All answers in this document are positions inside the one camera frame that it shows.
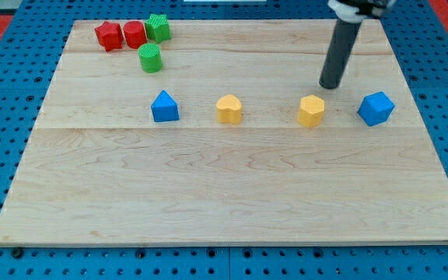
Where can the green cylinder block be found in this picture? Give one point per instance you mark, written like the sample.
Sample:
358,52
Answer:
150,57

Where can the red star block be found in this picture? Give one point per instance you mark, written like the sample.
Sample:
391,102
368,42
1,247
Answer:
109,35

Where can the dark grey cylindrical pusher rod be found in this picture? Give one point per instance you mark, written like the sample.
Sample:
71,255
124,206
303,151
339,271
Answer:
341,44

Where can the blue triangle block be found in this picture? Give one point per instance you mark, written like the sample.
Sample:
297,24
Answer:
164,108

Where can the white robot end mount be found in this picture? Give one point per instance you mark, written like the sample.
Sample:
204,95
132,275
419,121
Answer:
355,11

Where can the green star block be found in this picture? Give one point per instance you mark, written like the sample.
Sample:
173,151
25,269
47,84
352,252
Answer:
157,28

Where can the red cylinder block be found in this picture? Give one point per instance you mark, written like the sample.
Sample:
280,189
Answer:
134,32

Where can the yellow heart block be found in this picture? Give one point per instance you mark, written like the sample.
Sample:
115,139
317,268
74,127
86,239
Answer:
229,110

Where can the blue cube block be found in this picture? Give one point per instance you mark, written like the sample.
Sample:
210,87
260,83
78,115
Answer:
375,108

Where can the yellow hexagon block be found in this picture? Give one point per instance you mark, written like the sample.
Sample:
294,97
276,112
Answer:
311,111

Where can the wooden board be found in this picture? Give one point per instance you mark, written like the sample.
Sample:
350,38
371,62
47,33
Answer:
98,171

